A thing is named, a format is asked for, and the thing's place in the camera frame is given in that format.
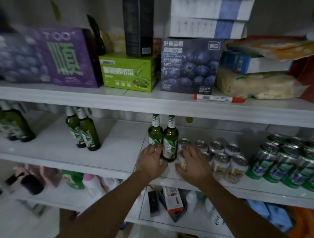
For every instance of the person's left hand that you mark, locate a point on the person's left hand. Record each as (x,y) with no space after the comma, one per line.
(149,164)

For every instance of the person's right hand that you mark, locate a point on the person's right hand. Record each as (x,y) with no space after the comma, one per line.
(196,169)

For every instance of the person's left thumb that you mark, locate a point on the person's left thumb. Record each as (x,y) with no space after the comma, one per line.
(164,165)

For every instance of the person's right thumb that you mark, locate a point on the person's right thumb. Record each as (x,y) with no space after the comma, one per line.
(180,169)

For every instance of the green glass beer bottle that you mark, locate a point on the green glass beer bottle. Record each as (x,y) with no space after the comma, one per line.
(171,142)
(24,127)
(155,133)
(89,134)
(72,127)
(7,125)

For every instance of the person's left forearm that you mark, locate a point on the person's left forearm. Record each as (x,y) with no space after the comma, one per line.
(108,208)

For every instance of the person's right forearm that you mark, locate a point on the person's right forearm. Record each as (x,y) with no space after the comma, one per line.
(235,210)

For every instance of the white and orange box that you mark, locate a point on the white and orange box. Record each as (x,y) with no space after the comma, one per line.
(173,199)

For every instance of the small white bottle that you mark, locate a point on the small white bottle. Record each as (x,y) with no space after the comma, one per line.
(191,201)

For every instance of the small black box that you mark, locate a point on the small black box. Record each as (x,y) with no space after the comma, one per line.
(153,203)

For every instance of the group of silver gold cans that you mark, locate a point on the group of silver gold cans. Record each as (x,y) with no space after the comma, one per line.
(228,161)

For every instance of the white labelled bottle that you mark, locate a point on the white labelled bottle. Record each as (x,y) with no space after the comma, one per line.
(214,213)

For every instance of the white bottle with pink cap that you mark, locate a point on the white bottle with pink cap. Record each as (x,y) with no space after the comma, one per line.
(92,185)

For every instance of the white shelf unit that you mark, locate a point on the white shelf unit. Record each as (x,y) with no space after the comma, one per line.
(122,101)

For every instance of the white marker with red caps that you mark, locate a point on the white marker with red caps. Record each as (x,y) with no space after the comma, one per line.
(215,98)

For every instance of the green plastic bottle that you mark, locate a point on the green plastic bottle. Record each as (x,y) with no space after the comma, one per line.
(73,180)

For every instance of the green cardboard box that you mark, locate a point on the green cardboard box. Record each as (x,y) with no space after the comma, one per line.
(127,73)

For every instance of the dark blue blueberry drink carton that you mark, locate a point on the dark blue blueberry drink carton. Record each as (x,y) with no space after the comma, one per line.
(189,68)

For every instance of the blue cloth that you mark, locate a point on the blue cloth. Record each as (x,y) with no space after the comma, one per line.
(269,214)

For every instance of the group of green white cans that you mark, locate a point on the group of green white cans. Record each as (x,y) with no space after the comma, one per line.
(282,161)

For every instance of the pale yellow plastic packet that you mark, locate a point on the pale yellow plastic packet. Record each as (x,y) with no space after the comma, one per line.
(255,84)

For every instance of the blue and white flat box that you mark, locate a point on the blue and white flat box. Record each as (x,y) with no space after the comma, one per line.
(250,63)

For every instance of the black bottle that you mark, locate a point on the black bottle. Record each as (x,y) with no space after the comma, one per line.
(32,184)

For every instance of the orange bag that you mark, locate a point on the orange bag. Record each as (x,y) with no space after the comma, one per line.
(303,223)

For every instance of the tall black box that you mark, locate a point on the tall black box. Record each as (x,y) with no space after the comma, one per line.
(138,27)

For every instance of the purple carton with green print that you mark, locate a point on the purple carton with green print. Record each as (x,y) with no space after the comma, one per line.
(71,58)

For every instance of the white box with blue band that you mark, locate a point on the white box with blue band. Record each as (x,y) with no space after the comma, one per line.
(203,28)
(208,8)

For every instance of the dark green foil bag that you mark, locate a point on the dark green foil bag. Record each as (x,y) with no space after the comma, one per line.
(97,34)

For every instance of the orange yellow snack packet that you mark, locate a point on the orange yellow snack packet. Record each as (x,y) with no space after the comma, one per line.
(272,47)

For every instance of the red bag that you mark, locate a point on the red bag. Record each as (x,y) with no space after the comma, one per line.
(306,78)

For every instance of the blue berry-print package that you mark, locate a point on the blue berry-print package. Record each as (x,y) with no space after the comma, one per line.
(19,58)

